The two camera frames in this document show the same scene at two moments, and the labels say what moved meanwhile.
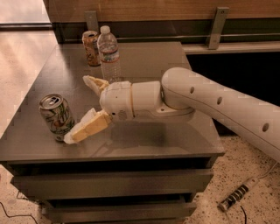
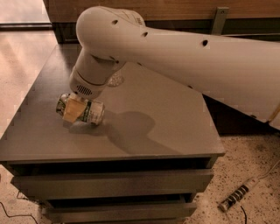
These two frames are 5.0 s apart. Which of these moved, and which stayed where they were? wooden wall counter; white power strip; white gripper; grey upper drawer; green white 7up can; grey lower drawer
Moved: white gripper; green white 7up can
Stayed: grey lower drawer; white power strip; grey upper drawer; wooden wall counter
